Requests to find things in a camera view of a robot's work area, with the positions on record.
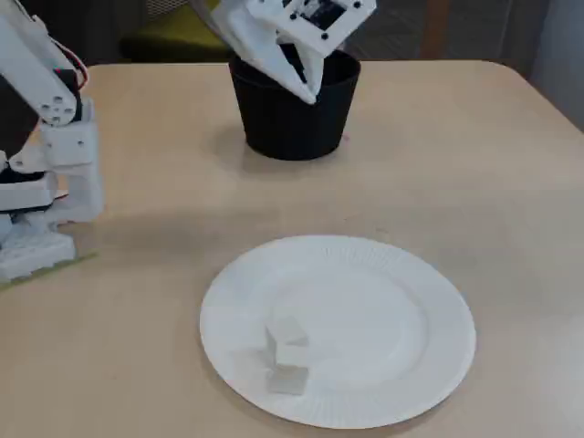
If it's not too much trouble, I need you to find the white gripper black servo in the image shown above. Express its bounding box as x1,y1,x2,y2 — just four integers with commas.
210,0,378,106

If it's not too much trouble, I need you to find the white cube block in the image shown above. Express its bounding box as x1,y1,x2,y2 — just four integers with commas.
265,317,310,368
266,364,312,396

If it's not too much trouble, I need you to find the white paper plate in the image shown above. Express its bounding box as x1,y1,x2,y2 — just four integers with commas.
199,235,477,430

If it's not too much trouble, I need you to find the black plastic cup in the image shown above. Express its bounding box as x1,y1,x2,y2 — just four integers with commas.
228,49,362,162

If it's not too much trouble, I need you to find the olive green office chair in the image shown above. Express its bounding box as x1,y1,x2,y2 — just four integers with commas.
118,0,256,63

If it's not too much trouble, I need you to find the wooden furniture leg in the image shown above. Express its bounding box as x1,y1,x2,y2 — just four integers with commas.
420,0,447,61

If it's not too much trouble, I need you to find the yellow-green tape under base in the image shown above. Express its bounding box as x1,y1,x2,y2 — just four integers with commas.
0,252,100,294

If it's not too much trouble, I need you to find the red servo wire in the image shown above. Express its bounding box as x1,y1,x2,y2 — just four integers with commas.
57,44,90,91

